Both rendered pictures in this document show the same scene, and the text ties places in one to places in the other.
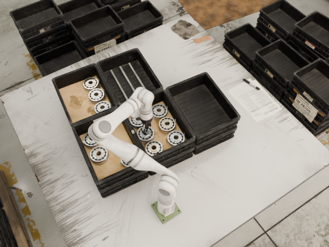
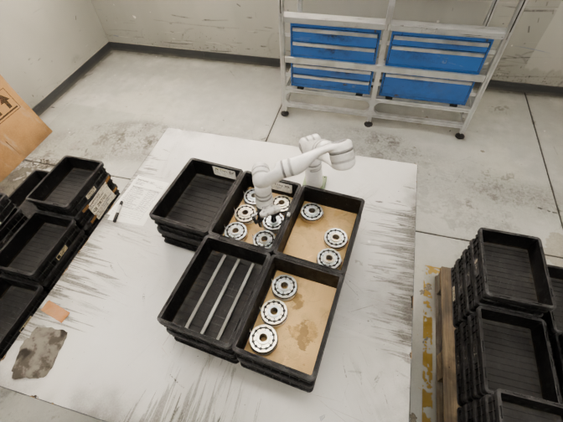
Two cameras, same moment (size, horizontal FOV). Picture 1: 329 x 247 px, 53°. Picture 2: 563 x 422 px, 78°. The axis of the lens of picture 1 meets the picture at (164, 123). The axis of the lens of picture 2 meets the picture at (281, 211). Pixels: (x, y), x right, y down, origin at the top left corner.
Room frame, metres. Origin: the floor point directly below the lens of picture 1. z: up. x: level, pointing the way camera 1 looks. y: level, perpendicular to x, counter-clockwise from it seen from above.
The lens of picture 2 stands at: (1.60, 0.84, 2.13)
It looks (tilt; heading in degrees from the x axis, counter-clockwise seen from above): 52 degrees down; 229
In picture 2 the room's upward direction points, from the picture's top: 3 degrees counter-clockwise
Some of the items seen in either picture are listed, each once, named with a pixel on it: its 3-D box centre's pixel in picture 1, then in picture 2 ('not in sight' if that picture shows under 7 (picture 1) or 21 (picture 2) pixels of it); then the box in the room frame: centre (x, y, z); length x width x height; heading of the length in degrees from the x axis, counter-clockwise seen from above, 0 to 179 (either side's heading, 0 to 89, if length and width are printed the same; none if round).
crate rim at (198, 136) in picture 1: (201, 103); (198, 192); (1.17, -0.23, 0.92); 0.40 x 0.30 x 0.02; 26
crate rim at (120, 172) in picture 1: (108, 143); (321, 226); (0.91, 0.31, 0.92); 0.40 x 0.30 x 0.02; 26
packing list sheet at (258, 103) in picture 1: (255, 99); (138, 198); (1.35, -0.62, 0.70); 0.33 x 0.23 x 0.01; 31
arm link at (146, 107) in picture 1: (146, 101); (261, 180); (1.03, 0.09, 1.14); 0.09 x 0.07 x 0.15; 52
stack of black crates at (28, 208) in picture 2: not in sight; (43, 202); (1.79, -1.56, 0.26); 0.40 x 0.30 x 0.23; 31
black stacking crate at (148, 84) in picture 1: (129, 81); (219, 291); (1.40, 0.22, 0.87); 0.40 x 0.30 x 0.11; 26
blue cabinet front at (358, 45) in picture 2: not in sight; (332, 60); (-0.62, -0.91, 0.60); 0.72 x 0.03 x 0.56; 121
